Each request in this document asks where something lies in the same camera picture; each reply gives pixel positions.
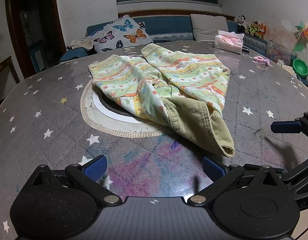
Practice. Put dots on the panda plush toy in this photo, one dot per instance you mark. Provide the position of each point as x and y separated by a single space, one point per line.
241 24

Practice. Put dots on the wooden side table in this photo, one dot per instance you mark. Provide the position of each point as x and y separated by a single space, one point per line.
8 78

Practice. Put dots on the pink tissue pack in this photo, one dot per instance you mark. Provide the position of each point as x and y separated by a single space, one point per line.
229 41

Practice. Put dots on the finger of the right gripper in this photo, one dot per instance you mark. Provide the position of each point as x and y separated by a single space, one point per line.
286 127

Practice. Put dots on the pink hair scrunchie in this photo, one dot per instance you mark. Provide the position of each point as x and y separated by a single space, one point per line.
262 60

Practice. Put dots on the grey cushion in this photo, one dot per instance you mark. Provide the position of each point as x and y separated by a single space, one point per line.
206 27

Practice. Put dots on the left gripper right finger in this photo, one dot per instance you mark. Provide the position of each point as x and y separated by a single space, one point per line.
222 176

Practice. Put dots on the butterfly print pillow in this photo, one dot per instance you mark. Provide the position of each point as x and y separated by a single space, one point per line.
121 33

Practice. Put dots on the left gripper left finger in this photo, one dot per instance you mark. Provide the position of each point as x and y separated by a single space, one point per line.
85 177

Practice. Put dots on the colourful paper pinwheel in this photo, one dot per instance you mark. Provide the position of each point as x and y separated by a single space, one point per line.
301 37

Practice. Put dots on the built-in induction cooker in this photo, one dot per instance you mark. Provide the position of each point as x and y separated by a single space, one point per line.
114 112

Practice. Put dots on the beige crumpled cloth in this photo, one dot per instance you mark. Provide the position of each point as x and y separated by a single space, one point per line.
85 44

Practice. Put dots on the yellow bear plush toy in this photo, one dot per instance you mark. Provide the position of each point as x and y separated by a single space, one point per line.
253 29

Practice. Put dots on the blue sofa bench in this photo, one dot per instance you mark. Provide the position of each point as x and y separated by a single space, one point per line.
166 28

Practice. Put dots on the orange fox plush toy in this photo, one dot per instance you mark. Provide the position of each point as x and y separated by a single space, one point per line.
261 31

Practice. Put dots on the clear plastic toy box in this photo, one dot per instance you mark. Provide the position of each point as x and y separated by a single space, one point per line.
276 51

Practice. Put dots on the green plastic bowl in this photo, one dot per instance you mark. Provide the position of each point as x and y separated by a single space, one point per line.
300 68

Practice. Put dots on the grey star tablecloth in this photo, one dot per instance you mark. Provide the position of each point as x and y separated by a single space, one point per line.
41 123

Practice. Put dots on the colourful patterned child garment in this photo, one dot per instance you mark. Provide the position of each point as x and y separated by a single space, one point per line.
183 91

